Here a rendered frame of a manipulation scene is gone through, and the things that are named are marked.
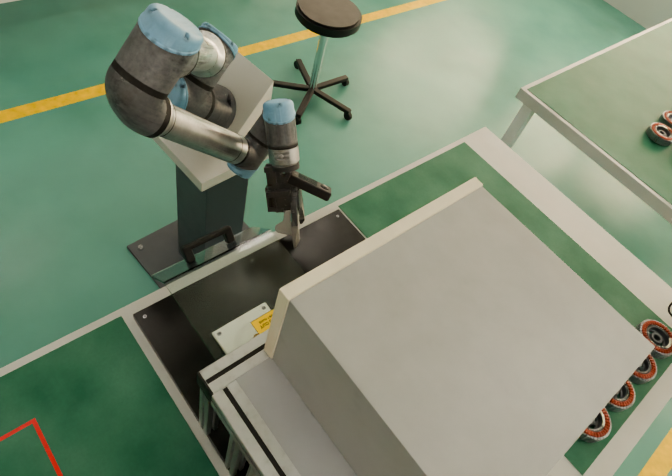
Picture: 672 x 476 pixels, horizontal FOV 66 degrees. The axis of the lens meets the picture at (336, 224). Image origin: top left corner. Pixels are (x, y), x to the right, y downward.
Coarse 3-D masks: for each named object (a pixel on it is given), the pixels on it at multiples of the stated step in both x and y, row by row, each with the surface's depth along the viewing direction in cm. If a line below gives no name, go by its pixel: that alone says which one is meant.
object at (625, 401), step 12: (648, 324) 152; (660, 324) 153; (648, 336) 150; (660, 336) 151; (660, 348) 147; (648, 360) 144; (636, 372) 141; (648, 372) 142; (624, 384) 138; (624, 396) 137; (612, 408) 135; (624, 408) 134; (600, 420) 131; (588, 432) 127; (600, 432) 128
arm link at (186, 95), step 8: (184, 80) 137; (192, 80) 138; (176, 88) 137; (184, 88) 137; (192, 88) 139; (200, 88) 140; (208, 88) 142; (168, 96) 139; (176, 96) 137; (184, 96) 138; (192, 96) 140; (200, 96) 142; (208, 96) 147; (176, 104) 138; (184, 104) 139; (192, 104) 141; (200, 104) 144; (208, 104) 147; (192, 112) 144; (200, 112) 146; (208, 112) 149
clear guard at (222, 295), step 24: (240, 240) 108; (264, 240) 107; (192, 264) 102; (216, 264) 101; (240, 264) 102; (264, 264) 103; (288, 264) 105; (168, 288) 96; (192, 288) 97; (216, 288) 98; (240, 288) 99; (264, 288) 100; (192, 312) 94; (216, 312) 95; (240, 312) 96; (264, 312) 97; (216, 336) 92; (240, 336) 93; (216, 360) 90
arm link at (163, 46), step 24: (144, 24) 95; (168, 24) 95; (192, 24) 104; (144, 48) 96; (168, 48) 96; (192, 48) 99; (216, 48) 132; (120, 72) 97; (144, 72) 97; (168, 72) 99; (192, 72) 135; (216, 72) 136
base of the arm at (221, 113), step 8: (216, 88) 153; (224, 88) 156; (216, 96) 151; (224, 96) 154; (232, 96) 156; (216, 104) 151; (224, 104) 153; (232, 104) 155; (216, 112) 151; (224, 112) 153; (232, 112) 156; (208, 120) 152; (216, 120) 153; (224, 120) 155; (232, 120) 157
